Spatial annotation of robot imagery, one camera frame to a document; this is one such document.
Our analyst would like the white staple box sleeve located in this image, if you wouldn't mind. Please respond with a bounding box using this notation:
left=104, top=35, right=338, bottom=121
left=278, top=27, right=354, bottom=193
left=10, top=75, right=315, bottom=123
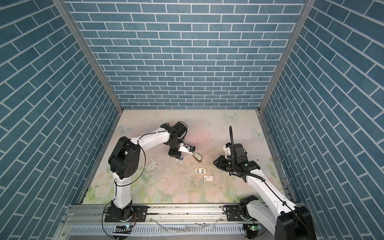
left=203, top=175, right=214, bottom=182

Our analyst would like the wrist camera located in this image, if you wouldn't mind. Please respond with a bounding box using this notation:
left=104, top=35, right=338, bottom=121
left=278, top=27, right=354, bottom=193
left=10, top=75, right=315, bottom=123
left=223, top=143, right=232, bottom=159
left=179, top=143, right=196, bottom=155

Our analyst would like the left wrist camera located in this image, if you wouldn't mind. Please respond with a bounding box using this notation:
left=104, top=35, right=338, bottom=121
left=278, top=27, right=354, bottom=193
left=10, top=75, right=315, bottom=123
left=179, top=143, right=196, bottom=155

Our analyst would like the beige stapler base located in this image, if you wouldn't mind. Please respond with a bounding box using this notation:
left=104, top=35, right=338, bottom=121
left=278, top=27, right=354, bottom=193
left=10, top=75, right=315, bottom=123
left=193, top=153, right=202, bottom=163

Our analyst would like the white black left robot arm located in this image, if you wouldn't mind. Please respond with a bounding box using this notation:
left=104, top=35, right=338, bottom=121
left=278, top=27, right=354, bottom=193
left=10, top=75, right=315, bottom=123
left=108, top=121, right=196, bottom=222

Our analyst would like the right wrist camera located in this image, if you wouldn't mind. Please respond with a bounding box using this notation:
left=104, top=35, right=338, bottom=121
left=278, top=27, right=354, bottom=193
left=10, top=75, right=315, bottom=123
left=223, top=143, right=232, bottom=159

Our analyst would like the open staple box tray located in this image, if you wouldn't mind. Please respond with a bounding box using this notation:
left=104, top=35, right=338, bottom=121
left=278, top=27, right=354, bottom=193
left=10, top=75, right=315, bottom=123
left=194, top=168, right=207, bottom=174

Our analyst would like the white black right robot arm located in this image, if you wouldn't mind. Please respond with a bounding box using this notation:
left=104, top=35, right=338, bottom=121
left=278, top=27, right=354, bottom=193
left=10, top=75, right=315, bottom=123
left=214, top=143, right=317, bottom=240

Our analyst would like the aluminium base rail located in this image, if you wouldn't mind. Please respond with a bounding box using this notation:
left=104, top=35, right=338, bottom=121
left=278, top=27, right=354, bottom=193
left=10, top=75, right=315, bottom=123
left=53, top=203, right=316, bottom=240

